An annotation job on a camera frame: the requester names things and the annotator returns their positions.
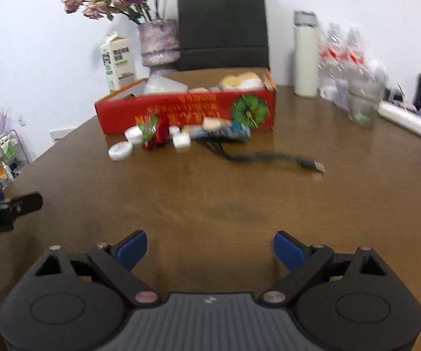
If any red cardboard box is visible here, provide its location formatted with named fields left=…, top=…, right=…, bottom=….
left=95, top=68, right=276, bottom=135

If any blue patterned pouch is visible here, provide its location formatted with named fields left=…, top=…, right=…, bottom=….
left=182, top=116, right=251, bottom=143

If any black usb cable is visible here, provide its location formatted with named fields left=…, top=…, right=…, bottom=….
left=198, top=136, right=326, bottom=174

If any white power strip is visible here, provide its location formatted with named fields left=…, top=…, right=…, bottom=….
left=378, top=101, right=421, bottom=137

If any black paper bag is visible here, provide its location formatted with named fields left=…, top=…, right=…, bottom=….
left=177, top=0, right=270, bottom=71

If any white round cap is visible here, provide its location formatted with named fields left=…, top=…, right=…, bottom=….
left=108, top=141, right=134, bottom=161

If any white green milk carton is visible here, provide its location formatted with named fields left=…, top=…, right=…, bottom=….
left=99, top=32, right=137, bottom=91

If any pink ribbed vase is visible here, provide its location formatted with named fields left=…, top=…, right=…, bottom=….
left=138, top=19, right=180, bottom=75

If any clear glass cup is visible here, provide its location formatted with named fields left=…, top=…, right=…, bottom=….
left=347, top=74, right=383, bottom=126

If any yellow white plush toy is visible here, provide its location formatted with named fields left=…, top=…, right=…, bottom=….
left=218, top=72, right=265, bottom=91

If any white thermos bottle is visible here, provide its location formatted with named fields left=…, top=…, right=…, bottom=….
left=294, top=10, right=319, bottom=97

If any small white cube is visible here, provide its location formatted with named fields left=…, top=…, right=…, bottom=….
left=172, top=132, right=191, bottom=150

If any red gift decoration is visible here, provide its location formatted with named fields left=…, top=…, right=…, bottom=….
left=139, top=115, right=170, bottom=151

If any plastic water bottle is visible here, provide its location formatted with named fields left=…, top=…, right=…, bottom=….
left=345, top=27, right=367, bottom=82
left=318, top=22, right=346, bottom=101

